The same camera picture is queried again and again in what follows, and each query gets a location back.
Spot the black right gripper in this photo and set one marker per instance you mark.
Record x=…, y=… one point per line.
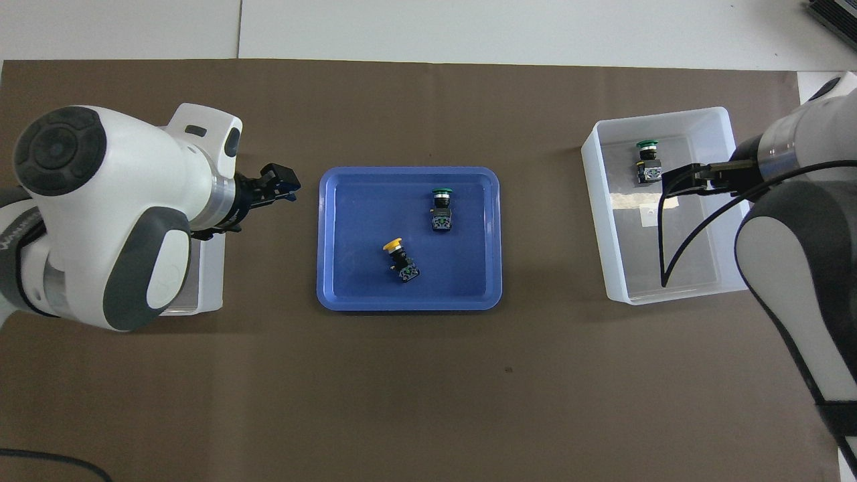
x=746, y=174

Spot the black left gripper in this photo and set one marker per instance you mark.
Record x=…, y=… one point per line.
x=251, y=194

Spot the green push button switch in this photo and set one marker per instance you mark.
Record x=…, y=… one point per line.
x=442, y=217
x=648, y=171

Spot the yellow push button switch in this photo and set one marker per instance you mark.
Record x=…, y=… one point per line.
x=402, y=262

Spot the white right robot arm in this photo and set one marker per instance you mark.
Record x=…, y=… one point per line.
x=803, y=268

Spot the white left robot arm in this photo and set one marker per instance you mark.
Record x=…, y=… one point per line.
x=120, y=187

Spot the small white sticker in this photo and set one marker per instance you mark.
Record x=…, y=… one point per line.
x=648, y=217

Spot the translucent white plastic box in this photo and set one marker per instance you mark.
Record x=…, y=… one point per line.
x=211, y=281
x=629, y=268

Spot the blue plastic tray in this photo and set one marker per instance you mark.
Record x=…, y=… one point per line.
x=361, y=268

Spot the dark grey electronic device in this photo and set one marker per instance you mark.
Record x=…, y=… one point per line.
x=837, y=13

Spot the brown paper table mat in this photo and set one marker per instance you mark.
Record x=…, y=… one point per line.
x=428, y=402

